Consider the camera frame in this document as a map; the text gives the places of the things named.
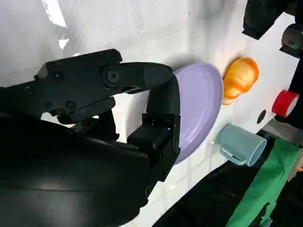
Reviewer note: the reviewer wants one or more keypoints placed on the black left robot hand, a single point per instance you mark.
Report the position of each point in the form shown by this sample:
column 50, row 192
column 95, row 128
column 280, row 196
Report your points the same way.
column 258, row 16

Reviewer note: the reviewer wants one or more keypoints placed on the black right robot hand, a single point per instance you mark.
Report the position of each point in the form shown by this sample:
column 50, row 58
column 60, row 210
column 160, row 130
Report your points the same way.
column 71, row 165

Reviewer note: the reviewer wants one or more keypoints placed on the orange and white bread roll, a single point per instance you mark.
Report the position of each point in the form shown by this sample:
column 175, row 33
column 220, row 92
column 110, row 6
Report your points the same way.
column 240, row 80

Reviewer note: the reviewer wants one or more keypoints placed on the red tape roll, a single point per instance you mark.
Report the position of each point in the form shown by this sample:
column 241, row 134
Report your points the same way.
column 281, row 101

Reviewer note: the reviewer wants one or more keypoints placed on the lilac plate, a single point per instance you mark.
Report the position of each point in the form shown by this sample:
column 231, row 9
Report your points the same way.
column 201, row 111

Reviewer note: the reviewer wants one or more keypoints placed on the pale green mug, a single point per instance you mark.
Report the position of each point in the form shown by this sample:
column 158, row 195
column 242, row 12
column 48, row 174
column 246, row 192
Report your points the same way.
column 236, row 142

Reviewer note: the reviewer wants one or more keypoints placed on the green cloth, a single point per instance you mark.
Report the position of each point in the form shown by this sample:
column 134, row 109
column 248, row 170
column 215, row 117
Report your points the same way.
column 267, row 179

